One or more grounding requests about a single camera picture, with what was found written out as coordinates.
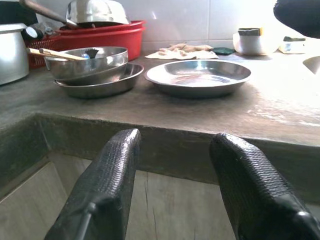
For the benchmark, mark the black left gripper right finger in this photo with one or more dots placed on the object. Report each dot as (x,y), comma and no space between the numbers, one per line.
(255,195)

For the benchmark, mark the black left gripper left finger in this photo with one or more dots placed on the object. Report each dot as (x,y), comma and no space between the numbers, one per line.
(100,190)

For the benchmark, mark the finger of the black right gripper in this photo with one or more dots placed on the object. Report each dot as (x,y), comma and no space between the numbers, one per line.
(300,15)

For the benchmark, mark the green scrubber on dish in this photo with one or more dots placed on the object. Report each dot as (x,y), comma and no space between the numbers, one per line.
(295,39)

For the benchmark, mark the small white soap dish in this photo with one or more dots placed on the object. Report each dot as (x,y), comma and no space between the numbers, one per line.
(292,47)

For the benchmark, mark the stainless steel sink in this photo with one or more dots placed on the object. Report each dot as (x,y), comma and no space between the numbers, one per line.
(313,65)

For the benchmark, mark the yellow dish sponge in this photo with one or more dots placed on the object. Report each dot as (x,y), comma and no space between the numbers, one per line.
(250,32)

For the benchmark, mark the white ceramic bowl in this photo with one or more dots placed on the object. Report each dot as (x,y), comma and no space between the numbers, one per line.
(255,45)

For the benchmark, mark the dark green scrub pad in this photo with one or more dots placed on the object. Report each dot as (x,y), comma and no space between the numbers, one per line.
(223,51)

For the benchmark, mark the crumpled white cloth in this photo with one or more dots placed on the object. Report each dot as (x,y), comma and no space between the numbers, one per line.
(182,51)

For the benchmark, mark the shiny steel bowl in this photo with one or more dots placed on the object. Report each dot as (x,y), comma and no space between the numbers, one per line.
(105,65)

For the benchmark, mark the red plastic basin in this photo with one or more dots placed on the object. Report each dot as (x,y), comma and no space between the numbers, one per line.
(107,40)

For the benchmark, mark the red perforated plastic basket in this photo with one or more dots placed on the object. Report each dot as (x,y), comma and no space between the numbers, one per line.
(40,50)

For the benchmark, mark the aluminium cooking pot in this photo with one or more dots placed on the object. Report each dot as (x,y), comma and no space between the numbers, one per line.
(12,55)

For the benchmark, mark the domed steel lid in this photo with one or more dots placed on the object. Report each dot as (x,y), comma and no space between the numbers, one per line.
(100,11)

